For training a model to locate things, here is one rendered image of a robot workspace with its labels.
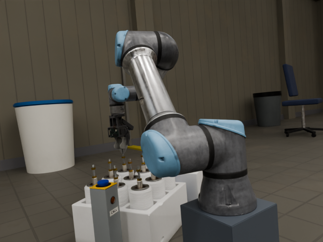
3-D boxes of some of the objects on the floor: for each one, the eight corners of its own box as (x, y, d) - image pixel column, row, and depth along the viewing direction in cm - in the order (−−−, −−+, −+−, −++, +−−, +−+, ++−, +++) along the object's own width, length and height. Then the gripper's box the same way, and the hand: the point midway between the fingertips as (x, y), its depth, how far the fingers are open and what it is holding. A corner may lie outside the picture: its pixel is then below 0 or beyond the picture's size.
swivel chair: (335, 132, 353) (332, 58, 347) (314, 138, 323) (309, 57, 317) (293, 131, 403) (290, 66, 397) (271, 136, 373) (267, 65, 367)
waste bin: (265, 123, 553) (263, 92, 549) (289, 124, 510) (287, 90, 506) (249, 127, 522) (247, 93, 518) (273, 127, 479) (271, 91, 475)
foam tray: (189, 216, 131) (186, 182, 130) (153, 260, 96) (149, 214, 95) (125, 209, 148) (122, 178, 147) (75, 244, 113) (71, 204, 112)
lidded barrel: (76, 159, 324) (69, 101, 320) (83, 167, 270) (76, 98, 266) (22, 167, 299) (15, 104, 295) (18, 178, 245) (9, 102, 240)
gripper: (104, 115, 131) (108, 156, 132) (118, 114, 127) (123, 156, 128) (114, 114, 139) (118, 152, 140) (128, 113, 135) (132, 152, 136)
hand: (123, 151), depth 137 cm, fingers closed
